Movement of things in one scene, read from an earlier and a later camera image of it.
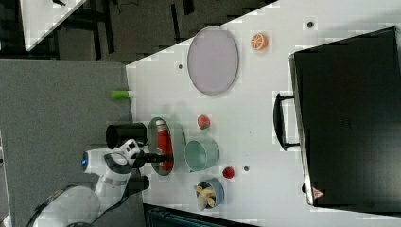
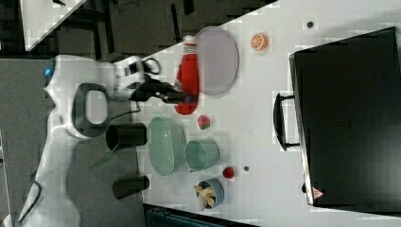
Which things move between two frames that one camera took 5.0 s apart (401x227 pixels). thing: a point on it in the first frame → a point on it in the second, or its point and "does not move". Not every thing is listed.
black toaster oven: x=345 y=116 does not move
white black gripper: x=134 y=155 → x=130 y=83
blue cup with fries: x=209 y=193 does not move
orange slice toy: x=259 y=42 does not move
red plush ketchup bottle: x=165 y=143 → x=187 y=75
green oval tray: x=179 y=146 does not move
